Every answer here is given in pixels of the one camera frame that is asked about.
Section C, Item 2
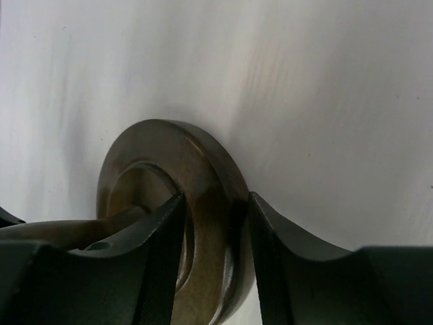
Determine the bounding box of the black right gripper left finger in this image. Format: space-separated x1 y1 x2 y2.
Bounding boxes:
1 192 185 324

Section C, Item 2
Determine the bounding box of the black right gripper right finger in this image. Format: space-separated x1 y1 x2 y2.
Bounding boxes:
248 192 432 324

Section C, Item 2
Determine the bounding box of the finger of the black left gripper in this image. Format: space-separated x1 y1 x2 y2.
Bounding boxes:
0 207 25 228

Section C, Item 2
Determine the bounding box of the cream mannequin head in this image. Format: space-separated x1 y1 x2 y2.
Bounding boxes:
1 119 254 324

